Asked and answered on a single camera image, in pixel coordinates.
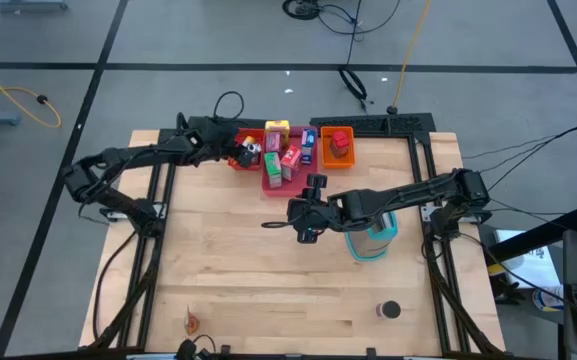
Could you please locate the red slotted plastic basket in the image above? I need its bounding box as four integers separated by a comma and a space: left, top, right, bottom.
227, 126, 268, 173

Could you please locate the purple Raisin Bran box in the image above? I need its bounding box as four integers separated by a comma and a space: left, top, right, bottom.
265, 130, 284, 154

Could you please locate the orange slotted plastic basket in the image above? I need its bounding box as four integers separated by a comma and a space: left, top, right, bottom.
319, 125, 357, 171

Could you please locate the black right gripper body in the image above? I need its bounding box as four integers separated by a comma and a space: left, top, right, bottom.
286, 196, 350, 233

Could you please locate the smoked paprika tin red lid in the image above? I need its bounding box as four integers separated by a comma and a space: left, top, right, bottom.
329, 130, 352, 160

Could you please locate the black cables to desk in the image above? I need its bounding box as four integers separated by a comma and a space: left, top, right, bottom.
460, 124, 577, 192

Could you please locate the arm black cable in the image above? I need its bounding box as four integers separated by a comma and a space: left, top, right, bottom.
260, 218, 300, 231
212, 90, 246, 125

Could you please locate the red Froot Loops box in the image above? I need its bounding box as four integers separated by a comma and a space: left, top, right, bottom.
280, 144, 303, 183

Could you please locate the yellow hanging cable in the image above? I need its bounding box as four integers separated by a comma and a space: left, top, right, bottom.
390, 0, 434, 116

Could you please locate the orange taco mix packet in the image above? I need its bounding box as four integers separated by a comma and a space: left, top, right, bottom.
183, 305, 202, 338

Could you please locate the yellow floor cable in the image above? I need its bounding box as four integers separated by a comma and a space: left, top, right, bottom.
0, 51, 63, 129

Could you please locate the black floor cable pile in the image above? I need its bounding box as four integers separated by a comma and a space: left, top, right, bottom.
281, 0, 402, 37

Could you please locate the green Apple Jacks box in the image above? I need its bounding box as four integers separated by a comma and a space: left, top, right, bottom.
263, 151, 284, 190

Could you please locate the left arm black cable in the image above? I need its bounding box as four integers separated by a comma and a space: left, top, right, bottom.
212, 90, 246, 125

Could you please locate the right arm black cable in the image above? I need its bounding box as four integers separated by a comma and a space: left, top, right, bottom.
260, 218, 300, 231

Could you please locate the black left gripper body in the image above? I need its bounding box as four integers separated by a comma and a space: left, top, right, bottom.
200, 121, 244, 165

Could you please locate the pink plastic tray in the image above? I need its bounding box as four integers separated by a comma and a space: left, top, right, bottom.
260, 124, 320, 199

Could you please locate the white paper sheet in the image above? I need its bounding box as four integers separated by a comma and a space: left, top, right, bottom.
492, 228, 563, 292

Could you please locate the black cable coil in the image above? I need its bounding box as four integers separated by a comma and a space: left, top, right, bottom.
338, 65, 371, 113

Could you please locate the black low camera mount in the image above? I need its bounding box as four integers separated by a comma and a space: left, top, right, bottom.
174, 333, 220, 360

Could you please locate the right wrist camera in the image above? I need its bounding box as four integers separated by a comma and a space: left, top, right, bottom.
296, 227, 320, 246

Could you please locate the blue Frosted Flakes box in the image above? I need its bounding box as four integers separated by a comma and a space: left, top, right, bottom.
300, 128, 318, 167

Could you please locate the yellow Corn Pops box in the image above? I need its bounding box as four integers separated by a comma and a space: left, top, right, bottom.
264, 119, 292, 149

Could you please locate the spice jar black lid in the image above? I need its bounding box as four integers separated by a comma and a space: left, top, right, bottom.
374, 299, 403, 321

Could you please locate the teal rimmed clear container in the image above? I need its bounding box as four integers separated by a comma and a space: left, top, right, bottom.
343, 210, 400, 263

